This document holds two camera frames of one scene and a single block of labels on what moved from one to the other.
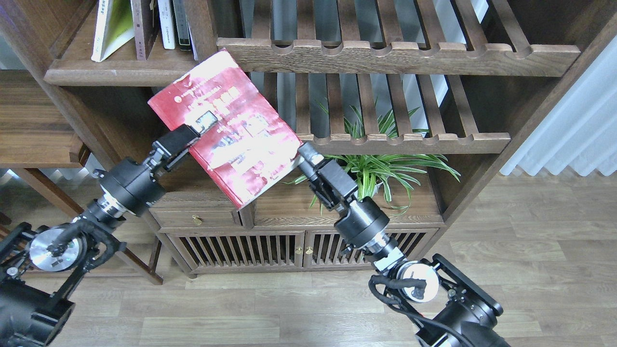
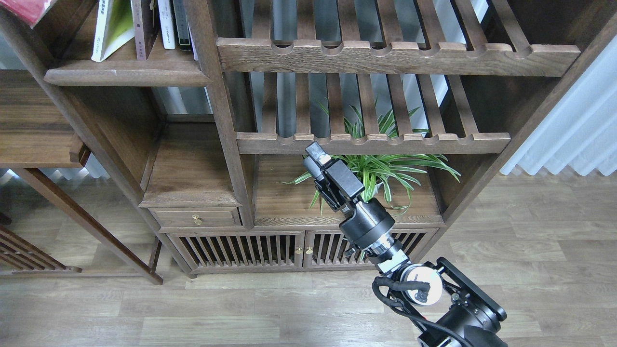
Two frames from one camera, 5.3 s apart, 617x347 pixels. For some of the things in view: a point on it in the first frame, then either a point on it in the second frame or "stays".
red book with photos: x=250 y=149 to x=30 y=11
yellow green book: x=115 y=26 stays
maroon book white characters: x=146 y=19 stays
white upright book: x=165 y=10 stays
